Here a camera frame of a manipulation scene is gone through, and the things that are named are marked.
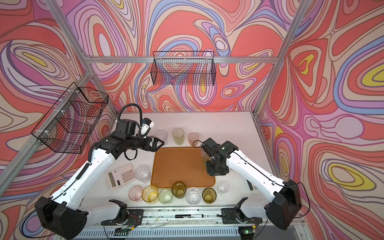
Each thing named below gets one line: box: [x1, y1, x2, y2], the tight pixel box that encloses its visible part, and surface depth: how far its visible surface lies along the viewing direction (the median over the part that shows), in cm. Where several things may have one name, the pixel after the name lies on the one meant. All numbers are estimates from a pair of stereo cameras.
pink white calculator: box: [106, 163, 136, 190], surface depth 86 cm
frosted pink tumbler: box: [188, 133, 199, 147], surface depth 100 cm
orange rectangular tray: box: [151, 147, 216, 189], surface depth 92 cm
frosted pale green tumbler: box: [172, 128, 185, 146], surface depth 98 cm
